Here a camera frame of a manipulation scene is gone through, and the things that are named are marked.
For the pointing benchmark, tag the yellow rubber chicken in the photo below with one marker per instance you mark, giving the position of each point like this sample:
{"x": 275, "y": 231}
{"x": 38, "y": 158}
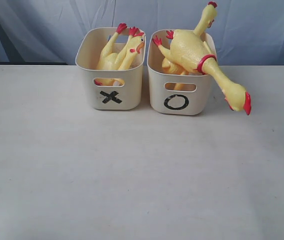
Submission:
{"x": 237, "y": 97}
{"x": 204, "y": 20}
{"x": 120, "y": 61}

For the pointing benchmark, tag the cream bin marked X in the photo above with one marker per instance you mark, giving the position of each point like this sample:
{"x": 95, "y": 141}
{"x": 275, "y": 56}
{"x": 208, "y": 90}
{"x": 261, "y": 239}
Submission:
{"x": 109, "y": 89}

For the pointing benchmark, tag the cream bin marked O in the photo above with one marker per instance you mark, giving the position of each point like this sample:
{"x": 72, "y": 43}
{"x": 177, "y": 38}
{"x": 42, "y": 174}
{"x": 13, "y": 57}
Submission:
{"x": 172, "y": 93}

